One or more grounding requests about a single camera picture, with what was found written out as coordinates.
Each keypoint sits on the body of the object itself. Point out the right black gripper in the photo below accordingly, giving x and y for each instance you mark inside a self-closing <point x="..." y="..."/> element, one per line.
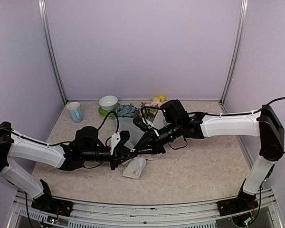
<point x="154" y="143"/>

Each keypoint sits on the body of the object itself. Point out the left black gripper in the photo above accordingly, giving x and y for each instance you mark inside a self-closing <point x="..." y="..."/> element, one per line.
<point x="120" y="153"/>

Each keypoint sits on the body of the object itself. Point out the cream printed ribbon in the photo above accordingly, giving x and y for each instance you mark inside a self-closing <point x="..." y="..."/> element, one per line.
<point x="137" y="158"/>

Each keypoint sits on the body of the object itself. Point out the pink fake flower bunch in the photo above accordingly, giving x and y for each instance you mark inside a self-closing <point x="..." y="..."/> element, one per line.
<point x="150" y="110"/>

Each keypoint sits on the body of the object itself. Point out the yellow fake flower stem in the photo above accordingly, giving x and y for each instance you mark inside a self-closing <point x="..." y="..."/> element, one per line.
<point x="160" y="98"/>

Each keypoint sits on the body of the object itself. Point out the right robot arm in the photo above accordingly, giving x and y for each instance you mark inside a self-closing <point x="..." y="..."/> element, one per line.
<point x="262" y="123"/>

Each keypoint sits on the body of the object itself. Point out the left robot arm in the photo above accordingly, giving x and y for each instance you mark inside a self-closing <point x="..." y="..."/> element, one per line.
<point x="85" y="147"/>

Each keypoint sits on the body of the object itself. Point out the green plate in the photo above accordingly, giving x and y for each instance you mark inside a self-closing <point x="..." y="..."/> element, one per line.
<point x="103" y="112"/>

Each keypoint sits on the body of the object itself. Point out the white ceramic bowl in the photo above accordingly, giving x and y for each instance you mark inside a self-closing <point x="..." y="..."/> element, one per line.
<point x="108" y="102"/>

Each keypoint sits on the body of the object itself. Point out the light blue mug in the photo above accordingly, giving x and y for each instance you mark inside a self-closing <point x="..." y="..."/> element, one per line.
<point x="75" y="112"/>

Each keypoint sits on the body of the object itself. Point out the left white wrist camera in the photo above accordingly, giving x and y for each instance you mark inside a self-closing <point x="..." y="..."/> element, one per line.
<point x="119" y="138"/>

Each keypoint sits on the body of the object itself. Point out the front aluminium rail base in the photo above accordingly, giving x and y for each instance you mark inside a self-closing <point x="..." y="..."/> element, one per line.
<point x="85" y="214"/>

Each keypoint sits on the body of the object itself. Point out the right aluminium frame post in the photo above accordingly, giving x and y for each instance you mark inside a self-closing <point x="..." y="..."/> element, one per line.
<point x="235" y="52"/>

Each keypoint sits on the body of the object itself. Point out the aluminium frame post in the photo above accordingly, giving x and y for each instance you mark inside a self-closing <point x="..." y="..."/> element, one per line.
<point x="235" y="52"/>
<point x="50" y="49"/>

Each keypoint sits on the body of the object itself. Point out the left aluminium frame post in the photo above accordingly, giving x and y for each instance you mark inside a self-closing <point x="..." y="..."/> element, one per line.
<point x="50" y="49"/>

